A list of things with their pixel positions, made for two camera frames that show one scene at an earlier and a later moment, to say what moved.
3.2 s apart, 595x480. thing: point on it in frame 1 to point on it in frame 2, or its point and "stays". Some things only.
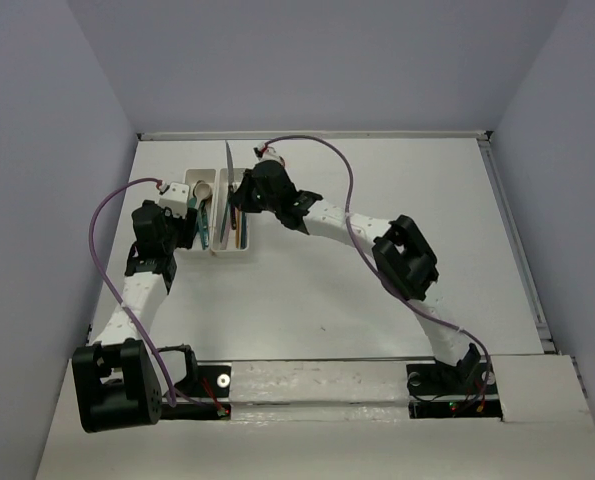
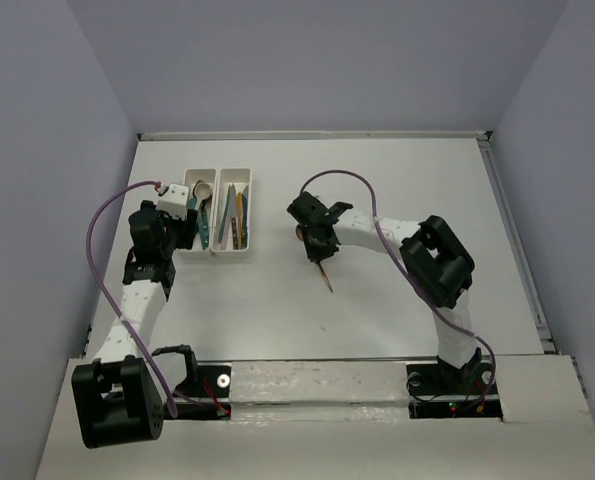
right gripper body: [251, 199] to [314, 249]
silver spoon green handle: [203, 219] stays
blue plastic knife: [243, 230] stays
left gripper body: [181, 230] stays
